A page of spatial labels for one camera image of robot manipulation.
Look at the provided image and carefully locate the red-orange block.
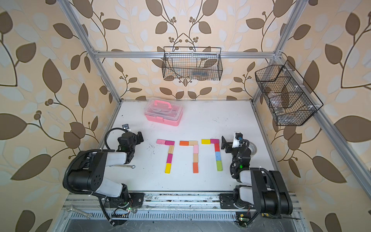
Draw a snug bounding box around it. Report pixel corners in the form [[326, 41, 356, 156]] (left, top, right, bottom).
[[193, 162, 199, 174]]

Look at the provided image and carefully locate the magenta block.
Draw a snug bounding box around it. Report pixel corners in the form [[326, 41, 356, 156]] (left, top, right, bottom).
[[165, 141, 175, 146], [210, 139, 220, 144], [167, 153, 173, 164]]

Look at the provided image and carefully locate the green block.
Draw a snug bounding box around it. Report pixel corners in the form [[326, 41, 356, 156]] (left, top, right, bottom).
[[216, 160, 223, 172]]

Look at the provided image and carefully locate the orange block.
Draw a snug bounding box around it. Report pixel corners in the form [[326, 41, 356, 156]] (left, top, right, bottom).
[[180, 141, 189, 146]]

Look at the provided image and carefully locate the blue block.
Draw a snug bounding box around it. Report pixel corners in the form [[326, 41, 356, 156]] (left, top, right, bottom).
[[215, 152, 221, 161]]

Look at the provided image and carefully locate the small silver wrench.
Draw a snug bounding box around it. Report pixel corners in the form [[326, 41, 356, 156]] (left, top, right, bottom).
[[116, 164, 136, 169]]

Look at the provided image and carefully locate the back wire basket black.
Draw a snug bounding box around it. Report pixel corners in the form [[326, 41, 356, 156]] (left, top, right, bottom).
[[161, 46, 223, 81]]

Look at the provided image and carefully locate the light pink block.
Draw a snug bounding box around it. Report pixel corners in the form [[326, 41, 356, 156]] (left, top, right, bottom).
[[156, 139, 166, 145], [193, 145, 199, 154]]

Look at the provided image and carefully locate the white tape roll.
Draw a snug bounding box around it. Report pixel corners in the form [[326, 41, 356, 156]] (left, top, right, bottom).
[[248, 142, 257, 156]]

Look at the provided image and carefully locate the pink plastic toolbox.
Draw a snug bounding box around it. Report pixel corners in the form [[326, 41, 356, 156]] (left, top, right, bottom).
[[144, 98, 183, 126]]

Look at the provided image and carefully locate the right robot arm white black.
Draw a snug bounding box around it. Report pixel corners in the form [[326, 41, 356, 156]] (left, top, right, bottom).
[[220, 132, 293, 218]]

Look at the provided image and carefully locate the large silver wrench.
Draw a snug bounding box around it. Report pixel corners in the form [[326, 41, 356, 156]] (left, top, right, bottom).
[[67, 205, 93, 219]]

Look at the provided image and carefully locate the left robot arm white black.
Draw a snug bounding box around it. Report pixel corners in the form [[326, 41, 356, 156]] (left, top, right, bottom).
[[63, 127, 145, 211]]

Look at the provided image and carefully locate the yellow black screwdriver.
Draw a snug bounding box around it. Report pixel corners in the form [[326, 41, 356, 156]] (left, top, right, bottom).
[[261, 213, 300, 220]]

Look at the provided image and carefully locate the red block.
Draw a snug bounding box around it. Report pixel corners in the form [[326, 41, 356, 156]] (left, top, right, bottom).
[[214, 144, 220, 152]]

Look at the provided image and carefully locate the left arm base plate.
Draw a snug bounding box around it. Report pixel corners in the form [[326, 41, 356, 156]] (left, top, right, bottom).
[[104, 192, 145, 208]]

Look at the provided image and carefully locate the wooden block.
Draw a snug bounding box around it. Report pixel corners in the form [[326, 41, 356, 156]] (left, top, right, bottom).
[[193, 153, 199, 163], [188, 141, 198, 146], [168, 145, 174, 154]]

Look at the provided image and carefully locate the wire basket black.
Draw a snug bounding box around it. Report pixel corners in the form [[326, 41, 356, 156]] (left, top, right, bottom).
[[161, 46, 223, 81], [255, 61, 323, 126]]

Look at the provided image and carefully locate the yellow block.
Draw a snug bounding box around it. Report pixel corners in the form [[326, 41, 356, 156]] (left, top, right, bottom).
[[165, 163, 172, 174], [202, 139, 211, 145]]

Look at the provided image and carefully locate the right wire basket black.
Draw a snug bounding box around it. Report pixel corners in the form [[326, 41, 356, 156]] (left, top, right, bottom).
[[255, 61, 323, 126]]

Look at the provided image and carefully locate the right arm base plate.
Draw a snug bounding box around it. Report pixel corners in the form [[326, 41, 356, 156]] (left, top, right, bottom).
[[219, 193, 239, 209]]

